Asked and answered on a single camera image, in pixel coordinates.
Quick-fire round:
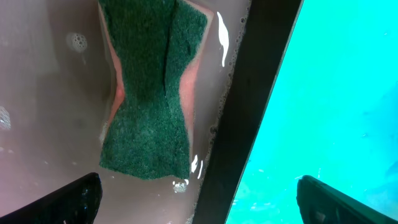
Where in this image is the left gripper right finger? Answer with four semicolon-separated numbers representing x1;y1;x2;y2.
296;175;397;224

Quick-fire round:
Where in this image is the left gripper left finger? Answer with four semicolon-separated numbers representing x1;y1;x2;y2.
1;172;103;224

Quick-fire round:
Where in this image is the pink green sponge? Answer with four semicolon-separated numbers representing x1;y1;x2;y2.
99;0;213;180

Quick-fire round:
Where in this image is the teal plastic tray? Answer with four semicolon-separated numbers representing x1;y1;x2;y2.
226;0;397;223

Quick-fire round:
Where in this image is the black water tray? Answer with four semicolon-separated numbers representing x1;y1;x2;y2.
1;1;299;223

